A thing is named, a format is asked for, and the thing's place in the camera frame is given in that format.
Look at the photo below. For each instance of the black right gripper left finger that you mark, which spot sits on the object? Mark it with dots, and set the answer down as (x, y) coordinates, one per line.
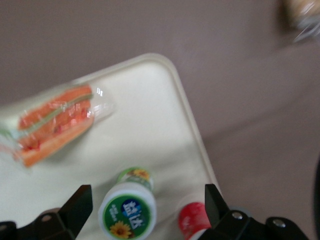
(67, 220)

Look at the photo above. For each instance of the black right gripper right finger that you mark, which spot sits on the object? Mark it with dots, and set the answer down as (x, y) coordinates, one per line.
(232, 227)

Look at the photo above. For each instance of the green lid gum bottle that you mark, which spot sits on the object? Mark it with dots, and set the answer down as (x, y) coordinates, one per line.
(127, 212)

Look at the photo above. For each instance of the red lid gum bottle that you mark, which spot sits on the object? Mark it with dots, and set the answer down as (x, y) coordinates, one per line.
(192, 220)

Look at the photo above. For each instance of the beige plastic tray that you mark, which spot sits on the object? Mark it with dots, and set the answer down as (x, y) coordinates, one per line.
(140, 120)

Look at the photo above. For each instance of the wrapped sandwich with green layer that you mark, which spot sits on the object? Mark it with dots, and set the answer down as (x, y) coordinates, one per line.
(55, 125)

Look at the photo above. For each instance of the short wrapped cereal bar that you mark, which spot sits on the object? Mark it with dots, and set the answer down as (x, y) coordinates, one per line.
(297, 11)

